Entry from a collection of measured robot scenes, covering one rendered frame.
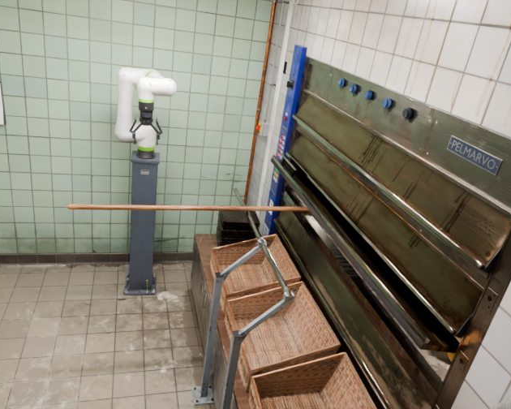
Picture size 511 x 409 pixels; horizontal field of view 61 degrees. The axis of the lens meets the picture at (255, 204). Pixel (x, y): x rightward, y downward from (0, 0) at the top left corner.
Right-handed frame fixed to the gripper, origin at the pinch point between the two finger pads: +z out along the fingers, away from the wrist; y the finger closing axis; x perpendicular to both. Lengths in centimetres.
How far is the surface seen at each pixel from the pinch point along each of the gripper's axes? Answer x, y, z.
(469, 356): 181, -106, 14
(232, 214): -23, -64, 62
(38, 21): -84, 75, -60
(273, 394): 122, -64, 92
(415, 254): 142, -106, -1
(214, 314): 70, -40, 82
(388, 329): 142, -103, 36
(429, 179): 135, -107, -30
